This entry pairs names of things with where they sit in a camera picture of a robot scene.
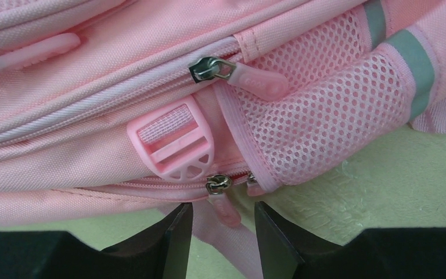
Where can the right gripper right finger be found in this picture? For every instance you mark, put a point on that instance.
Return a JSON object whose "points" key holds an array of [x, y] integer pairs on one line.
{"points": [[289, 251]]}

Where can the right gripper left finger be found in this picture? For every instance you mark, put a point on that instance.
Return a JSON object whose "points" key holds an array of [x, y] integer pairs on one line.
{"points": [[159, 251]]}

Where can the pink student backpack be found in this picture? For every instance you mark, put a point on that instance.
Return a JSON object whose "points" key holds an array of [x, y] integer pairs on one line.
{"points": [[119, 106]]}

